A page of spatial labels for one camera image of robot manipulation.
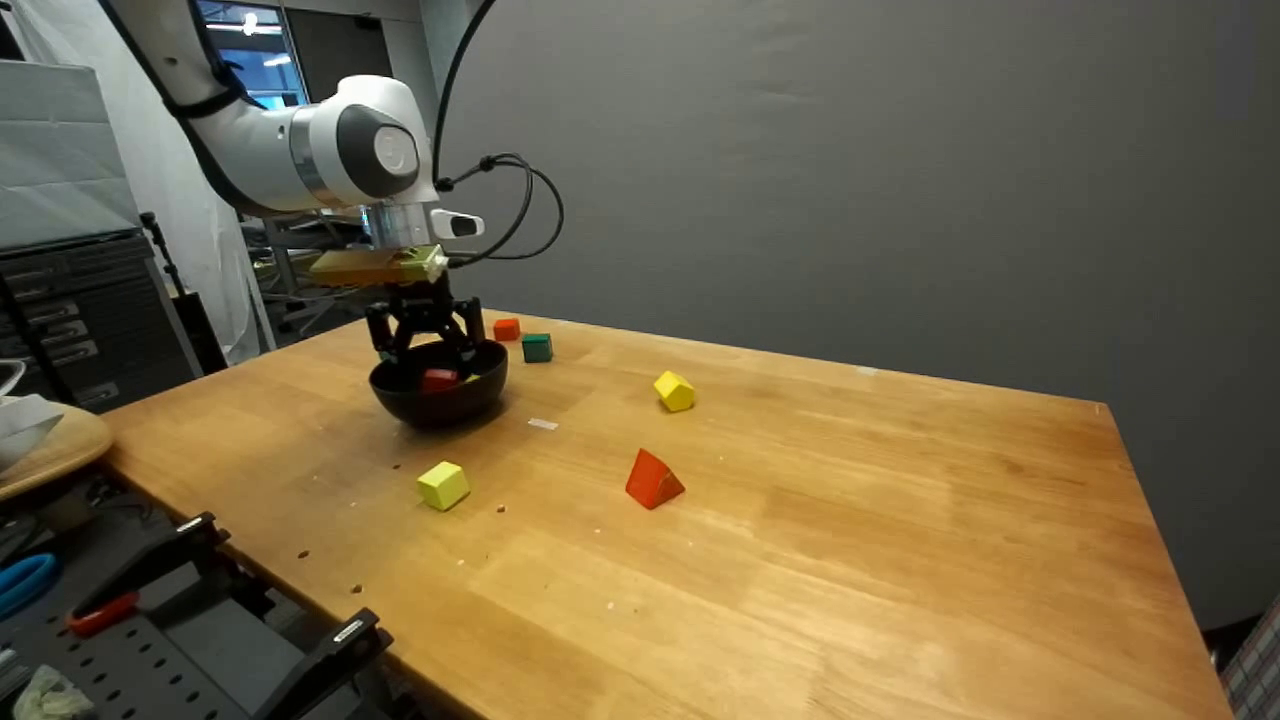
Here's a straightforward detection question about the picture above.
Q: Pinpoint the black perforated tool board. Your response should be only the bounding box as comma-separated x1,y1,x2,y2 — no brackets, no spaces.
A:
0,474,405,720

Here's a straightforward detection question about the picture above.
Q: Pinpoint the round wooden side board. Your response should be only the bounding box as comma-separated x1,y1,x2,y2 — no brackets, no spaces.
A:
0,402,110,501

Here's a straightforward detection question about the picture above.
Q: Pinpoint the red cube block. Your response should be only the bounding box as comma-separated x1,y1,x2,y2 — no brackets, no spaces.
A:
492,316,525,341

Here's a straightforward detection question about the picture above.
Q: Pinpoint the red triangular prism block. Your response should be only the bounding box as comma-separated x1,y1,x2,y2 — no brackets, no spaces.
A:
623,446,683,506

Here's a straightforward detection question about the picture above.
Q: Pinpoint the blue handled tool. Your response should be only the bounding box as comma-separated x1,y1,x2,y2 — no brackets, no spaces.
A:
0,552,56,614

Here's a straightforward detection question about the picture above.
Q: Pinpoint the lime yellow block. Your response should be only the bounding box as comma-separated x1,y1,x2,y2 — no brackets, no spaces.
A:
417,458,471,512

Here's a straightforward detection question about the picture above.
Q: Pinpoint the black equipment rack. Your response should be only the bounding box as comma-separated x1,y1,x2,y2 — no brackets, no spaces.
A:
0,233,201,413

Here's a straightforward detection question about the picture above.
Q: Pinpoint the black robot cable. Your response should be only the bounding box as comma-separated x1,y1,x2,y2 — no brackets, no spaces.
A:
430,0,569,269

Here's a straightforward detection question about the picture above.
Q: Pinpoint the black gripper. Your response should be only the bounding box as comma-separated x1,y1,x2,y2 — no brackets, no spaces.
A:
365,281,484,374

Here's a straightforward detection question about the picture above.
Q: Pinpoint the wrist camera on wooden mount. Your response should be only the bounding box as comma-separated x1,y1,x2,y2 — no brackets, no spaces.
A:
308,248,448,287

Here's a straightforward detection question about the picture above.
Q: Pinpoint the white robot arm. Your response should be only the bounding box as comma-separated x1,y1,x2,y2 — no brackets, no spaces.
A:
97,0,478,374

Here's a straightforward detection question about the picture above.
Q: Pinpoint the orange handled clamp upper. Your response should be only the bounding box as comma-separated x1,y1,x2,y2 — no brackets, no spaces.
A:
65,512,227,639

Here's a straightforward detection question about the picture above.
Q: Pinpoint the black bowl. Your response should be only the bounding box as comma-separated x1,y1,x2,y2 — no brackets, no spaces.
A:
368,341,508,427

